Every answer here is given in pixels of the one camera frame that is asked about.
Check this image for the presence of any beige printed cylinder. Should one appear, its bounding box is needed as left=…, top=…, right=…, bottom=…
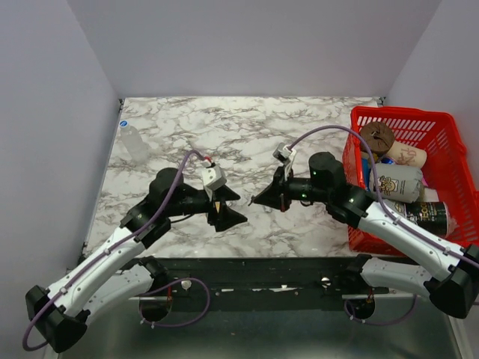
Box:
left=386, top=141, right=427, bottom=168

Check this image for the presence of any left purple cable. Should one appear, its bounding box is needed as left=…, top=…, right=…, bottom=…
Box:
left=22, top=150, right=214, bottom=352

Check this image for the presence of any black printed can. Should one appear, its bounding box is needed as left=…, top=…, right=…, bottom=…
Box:
left=388, top=201, right=451, bottom=238

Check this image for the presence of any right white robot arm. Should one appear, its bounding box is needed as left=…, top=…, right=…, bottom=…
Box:
left=251, top=152, right=478, bottom=319

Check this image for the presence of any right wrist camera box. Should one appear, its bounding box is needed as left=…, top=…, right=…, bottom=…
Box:
left=272, top=143, right=297, bottom=165

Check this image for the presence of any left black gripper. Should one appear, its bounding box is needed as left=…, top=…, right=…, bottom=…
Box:
left=168, top=184, right=248, bottom=233

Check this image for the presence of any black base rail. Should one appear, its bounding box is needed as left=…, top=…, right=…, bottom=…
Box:
left=76, top=254, right=420, bottom=326

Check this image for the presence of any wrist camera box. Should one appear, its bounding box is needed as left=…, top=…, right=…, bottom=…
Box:
left=201, top=165, right=227, bottom=191
left=272, top=143, right=297, bottom=165

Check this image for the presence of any grey printed pouch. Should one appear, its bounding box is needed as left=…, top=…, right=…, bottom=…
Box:
left=375, top=164, right=424, bottom=203

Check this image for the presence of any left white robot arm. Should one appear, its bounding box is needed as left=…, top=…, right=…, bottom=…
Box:
left=25, top=166, right=247, bottom=353

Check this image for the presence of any brown round wooden block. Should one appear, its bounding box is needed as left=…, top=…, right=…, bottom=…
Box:
left=359, top=122, right=395, bottom=156

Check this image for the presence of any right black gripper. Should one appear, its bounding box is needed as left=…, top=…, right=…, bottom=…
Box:
left=254, top=164, right=330, bottom=212

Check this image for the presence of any clear plastic water bottle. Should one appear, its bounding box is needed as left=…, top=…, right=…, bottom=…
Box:
left=119, top=120, right=148, bottom=163

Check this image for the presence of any red plastic basket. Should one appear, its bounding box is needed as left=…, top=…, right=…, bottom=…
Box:
left=342, top=106, right=478, bottom=256

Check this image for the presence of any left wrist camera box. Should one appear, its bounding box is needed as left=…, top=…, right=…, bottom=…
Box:
left=201, top=165, right=227, bottom=191

